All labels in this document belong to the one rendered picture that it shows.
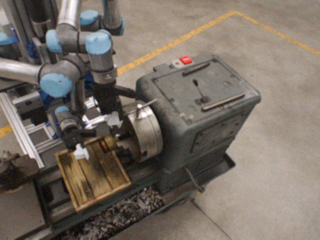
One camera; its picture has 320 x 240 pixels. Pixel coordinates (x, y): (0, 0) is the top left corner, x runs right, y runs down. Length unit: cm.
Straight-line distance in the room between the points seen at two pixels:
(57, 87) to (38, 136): 139
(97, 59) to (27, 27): 89
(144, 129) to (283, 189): 190
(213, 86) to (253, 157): 155
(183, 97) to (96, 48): 61
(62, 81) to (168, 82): 55
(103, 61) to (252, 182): 212
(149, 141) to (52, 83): 50
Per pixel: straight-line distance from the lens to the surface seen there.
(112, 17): 141
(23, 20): 161
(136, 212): 160
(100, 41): 78
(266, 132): 308
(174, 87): 129
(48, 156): 231
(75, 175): 140
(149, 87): 127
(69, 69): 113
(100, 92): 85
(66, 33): 91
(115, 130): 122
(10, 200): 134
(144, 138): 113
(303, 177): 295
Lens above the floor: 212
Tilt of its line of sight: 50 degrees down
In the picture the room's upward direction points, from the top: 10 degrees clockwise
